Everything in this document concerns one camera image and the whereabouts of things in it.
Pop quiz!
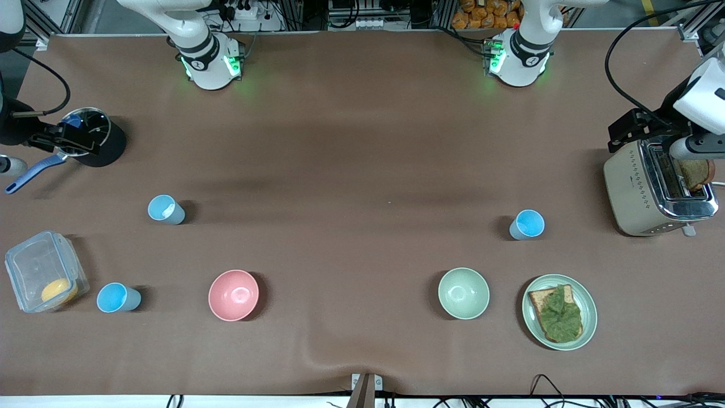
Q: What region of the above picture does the blue plastic cup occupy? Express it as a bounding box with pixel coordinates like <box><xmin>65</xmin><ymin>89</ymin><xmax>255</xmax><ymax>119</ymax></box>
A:
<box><xmin>509</xmin><ymin>209</ymin><xmax>546</xmax><ymax>241</ymax></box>
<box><xmin>96</xmin><ymin>282</ymin><xmax>142</xmax><ymax>314</ymax></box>
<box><xmin>147</xmin><ymin>194</ymin><xmax>186</xmax><ymax>226</ymax></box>

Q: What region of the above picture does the glass lid blue knob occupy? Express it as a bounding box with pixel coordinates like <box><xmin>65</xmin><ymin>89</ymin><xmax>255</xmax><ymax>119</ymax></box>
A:
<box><xmin>54</xmin><ymin>107</ymin><xmax>112</xmax><ymax>159</ymax></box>

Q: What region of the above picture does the silver beige toaster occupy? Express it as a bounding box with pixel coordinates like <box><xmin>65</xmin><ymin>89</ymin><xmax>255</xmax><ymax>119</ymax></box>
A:
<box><xmin>603</xmin><ymin>139</ymin><xmax>720</xmax><ymax>238</ymax></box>

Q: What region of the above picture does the brown toast slice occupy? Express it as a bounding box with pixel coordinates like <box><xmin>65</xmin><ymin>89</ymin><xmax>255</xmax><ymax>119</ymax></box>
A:
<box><xmin>677</xmin><ymin>159</ymin><xmax>717</xmax><ymax>192</ymax></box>

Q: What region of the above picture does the clear plastic container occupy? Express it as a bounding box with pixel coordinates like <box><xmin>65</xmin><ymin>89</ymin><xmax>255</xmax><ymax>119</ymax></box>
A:
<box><xmin>5</xmin><ymin>229</ymin><xmax>91</xmax><ymax>314</ymax></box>

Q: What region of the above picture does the yellow round food piece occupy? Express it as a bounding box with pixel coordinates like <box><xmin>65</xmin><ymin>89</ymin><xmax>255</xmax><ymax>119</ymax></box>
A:
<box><xmin>41</xmin><ymin>278</ymin><xmax>79</xmax><ymax>304</ymax></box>

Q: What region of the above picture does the orange snack pile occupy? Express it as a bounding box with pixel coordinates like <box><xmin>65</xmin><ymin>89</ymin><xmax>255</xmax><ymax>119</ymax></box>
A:
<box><xmin>451</xmin><ymin>0</ymin><xmax>523</xmax><ymax>31</ymax></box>

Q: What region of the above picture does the pale green plate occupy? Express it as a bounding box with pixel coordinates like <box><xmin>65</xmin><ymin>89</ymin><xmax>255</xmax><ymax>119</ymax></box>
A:
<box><xmin>522</xmin><ymin>274</ymin><xmax>598</xmax><ymax>351</ymax></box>

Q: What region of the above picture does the bread slice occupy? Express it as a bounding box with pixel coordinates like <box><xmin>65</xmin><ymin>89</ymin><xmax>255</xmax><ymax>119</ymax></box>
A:
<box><xmin>528</xmin><ymin>284</ymin><xmax>584</xmax><ymax>345</ymax></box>

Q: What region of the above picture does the green lettuce leaf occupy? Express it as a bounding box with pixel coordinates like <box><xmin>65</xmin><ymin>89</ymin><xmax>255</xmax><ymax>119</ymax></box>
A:
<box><xmin>536</xmin><ymin>285</ymin><xmax>583</xmax><ymax>343</ymax></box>

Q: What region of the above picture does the white power strip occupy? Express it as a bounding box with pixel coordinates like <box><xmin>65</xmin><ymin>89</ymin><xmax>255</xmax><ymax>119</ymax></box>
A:
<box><xmin>218</xmin><ymin>0</ymin><xmax>260</xmax><ymax>21</ymax></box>

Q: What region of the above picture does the pink bowl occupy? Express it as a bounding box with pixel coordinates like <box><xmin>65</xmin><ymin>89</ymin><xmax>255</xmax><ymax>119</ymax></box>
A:
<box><xmin>208</xmin><ymin>269</ymin><xmax>260</xmax><ymax>322</ymax></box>

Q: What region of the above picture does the pale green bowl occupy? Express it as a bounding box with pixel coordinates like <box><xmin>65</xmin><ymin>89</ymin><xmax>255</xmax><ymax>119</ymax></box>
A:
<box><xmin>438</xmin><ymin>267</ymin><xmax>491</xmax><ymax>321</ymax></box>

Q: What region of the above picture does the brown table cloth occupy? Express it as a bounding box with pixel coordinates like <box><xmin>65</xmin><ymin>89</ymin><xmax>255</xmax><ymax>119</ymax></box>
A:
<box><xmin>0</xmin><ymin>28</ymin><xmax>725</xmax><ymax>397</ymax></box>

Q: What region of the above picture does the black pot blue handle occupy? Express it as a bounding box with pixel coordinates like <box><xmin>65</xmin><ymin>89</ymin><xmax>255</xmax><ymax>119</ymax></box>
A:
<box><xmin>5</xmin><ymin>107</ymin><xmax>127</xmax><ymax>195</ymax></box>

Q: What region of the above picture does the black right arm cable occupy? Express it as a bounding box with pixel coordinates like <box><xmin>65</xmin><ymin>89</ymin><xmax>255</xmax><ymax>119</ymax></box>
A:
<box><xmin>11</xmin><ymin>48</ymin><xmax>72</xmax><ymax>117</ymax></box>

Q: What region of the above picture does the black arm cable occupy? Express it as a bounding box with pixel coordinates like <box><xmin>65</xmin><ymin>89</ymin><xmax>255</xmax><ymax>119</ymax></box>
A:
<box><xmin>604</xmin><ymin>0</ymin><xmax>725</xmax><ymax>128</ymax></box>
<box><xmin>11</xmin><ymin>48</ymin><xmax>72</xmax><ymax>117</ymax></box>

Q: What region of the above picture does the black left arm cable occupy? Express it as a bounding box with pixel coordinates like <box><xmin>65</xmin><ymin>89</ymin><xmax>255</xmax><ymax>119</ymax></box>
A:
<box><xmin>604</xmin><ymin>0</ymin><xmax>725</xmax><ymax>128</ymax></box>

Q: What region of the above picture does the black floor cable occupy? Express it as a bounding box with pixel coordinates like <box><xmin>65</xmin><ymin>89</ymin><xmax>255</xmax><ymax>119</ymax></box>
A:
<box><xmin>529</xmin><ymin>373</ymin><xmax>568</xmax><ymax>408</ymax></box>

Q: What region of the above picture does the metal bracket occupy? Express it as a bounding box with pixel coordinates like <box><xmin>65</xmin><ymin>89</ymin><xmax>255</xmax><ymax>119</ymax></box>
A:
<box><xmin>351</xmin><ymin>372</ymin><xmax>383</xmax><ymax>408</ymax></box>

